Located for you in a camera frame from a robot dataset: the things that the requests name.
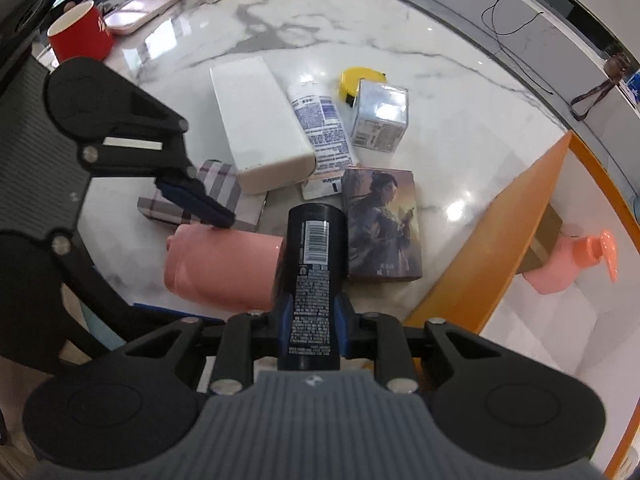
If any red mug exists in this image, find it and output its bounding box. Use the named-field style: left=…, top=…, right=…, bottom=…
left=47, top=1, right=115, bottom=63

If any white rectangular box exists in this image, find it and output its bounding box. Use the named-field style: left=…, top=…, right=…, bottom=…
left=209, top=55, right=317, bottom=196

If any white tube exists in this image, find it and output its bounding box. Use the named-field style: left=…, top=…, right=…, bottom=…
left=286, top=81, right=358, bottom=200

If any black cable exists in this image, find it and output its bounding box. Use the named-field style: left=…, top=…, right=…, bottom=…
left=481, top=0, right=553, bottom=96

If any low media console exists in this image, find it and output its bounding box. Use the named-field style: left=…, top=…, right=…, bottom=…
left=465, top=0, right=640, bottom=116

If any black spray bottle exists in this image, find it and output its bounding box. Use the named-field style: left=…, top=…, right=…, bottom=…
left=272, top=203, right=348, bottom=372

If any illustrated card box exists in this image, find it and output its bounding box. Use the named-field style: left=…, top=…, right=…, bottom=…
left=341, top=166, right=423, bottom=282

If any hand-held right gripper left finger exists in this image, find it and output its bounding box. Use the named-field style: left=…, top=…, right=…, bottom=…
left=127, top=295, right=293, bottom=394

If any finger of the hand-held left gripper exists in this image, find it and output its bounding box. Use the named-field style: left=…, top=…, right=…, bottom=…
left=80, top=80, right=236, bottom=229
left=52, top=234, right=226, bottom=352

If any plaid box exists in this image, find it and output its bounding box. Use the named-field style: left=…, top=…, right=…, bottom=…
left=137, top=159, right=268, bottom=233

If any yellow tape measure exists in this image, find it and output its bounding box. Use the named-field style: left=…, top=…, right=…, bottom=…
left=339, top=66, right=388, bottom=107

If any pink pump bottle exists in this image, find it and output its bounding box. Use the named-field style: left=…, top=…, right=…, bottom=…
left=525, top=230, right=621, bottom=295

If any orange storage box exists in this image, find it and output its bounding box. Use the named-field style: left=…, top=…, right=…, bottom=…
left=402, top=130, right=640, bottom=480

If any brown cardboard box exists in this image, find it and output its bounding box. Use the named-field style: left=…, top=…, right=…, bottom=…
left=520, top=203, right=563, bottom=273

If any clear plastic box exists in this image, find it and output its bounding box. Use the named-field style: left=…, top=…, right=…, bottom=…
left=350, top=80, right=410, bottom=151

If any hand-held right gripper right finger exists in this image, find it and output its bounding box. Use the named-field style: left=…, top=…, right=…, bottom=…
left=339, top=296, right=501, bottom=394

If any pink case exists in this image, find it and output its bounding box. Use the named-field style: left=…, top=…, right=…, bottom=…
left=102, top=0, right=186, bottom=36

